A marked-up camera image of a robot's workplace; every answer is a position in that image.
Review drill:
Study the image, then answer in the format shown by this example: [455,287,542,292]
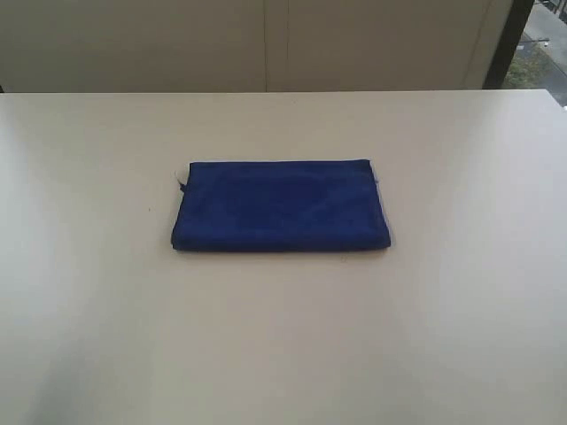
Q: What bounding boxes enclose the blue towel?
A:
[171,159,392,252]

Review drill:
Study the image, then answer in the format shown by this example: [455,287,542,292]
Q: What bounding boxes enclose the black window frame post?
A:
[482,0,535,89]

